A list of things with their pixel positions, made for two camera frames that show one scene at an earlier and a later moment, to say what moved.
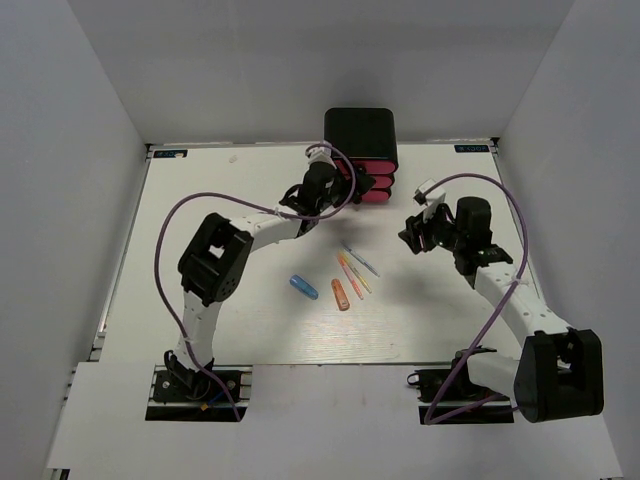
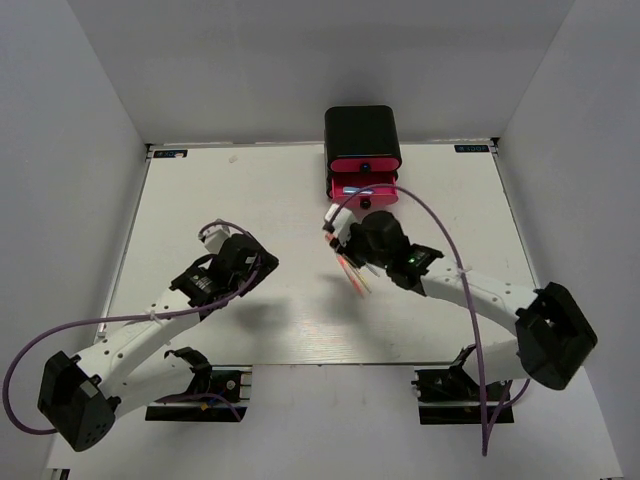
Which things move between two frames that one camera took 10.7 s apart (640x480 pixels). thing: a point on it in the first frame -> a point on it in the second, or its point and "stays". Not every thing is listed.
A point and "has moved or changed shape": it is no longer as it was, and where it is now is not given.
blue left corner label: x=169 y=153 stays
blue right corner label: x=471 y=148 stays
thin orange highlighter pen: x=343 y=263 stays
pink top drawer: x=371 y=167 stays
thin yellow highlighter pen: x=356 y=270 stays
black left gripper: x=363 y=183 -> x=263 y=265
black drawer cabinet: x=362 y=132 stays
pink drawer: x=383 y=181 has moved or changed shape
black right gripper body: x=440 y=230 -> x=358 y=248
